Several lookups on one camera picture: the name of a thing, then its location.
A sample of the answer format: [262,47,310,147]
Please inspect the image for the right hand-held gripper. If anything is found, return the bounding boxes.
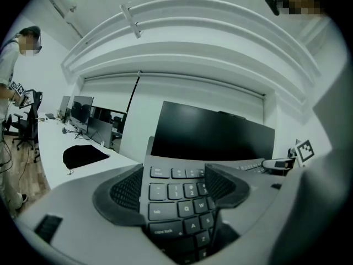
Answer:
[261,139,316,170]

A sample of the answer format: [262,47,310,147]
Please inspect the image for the small black monitor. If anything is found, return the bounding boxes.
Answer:
[58,96,71,121]

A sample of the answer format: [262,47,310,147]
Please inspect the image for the large black computer monitor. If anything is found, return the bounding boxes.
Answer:
[150,100,276,162]

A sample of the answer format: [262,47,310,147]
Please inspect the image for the black office chair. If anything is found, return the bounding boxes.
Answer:
[12,91,44,165]

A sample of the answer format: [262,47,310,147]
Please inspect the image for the small black tripod camera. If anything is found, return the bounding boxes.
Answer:
[73,129,92,141]

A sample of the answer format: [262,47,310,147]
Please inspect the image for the grey-backed monitor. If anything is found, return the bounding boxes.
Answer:
[87,116,114,149]

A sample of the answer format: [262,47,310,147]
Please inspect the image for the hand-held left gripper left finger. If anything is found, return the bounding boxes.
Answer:
[92,163,146,227]

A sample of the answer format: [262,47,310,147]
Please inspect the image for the narrow white roller blind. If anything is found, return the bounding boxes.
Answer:
[79,74,139,113]

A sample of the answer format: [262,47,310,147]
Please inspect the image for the white ceiling ducts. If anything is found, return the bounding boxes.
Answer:
[60,0,323,108]

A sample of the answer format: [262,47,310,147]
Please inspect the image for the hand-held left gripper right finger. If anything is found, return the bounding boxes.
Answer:
[204,163,252,210]

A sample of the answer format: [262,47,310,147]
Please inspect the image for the person's grey shirt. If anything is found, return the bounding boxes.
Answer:
[269,62,353,265]

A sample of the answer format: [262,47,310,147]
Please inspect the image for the black drawstring cloth bag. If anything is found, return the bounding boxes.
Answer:
[62,144,110,176]

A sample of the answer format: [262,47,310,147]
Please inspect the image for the black keyboard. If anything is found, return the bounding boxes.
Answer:
[138,154,268,265]

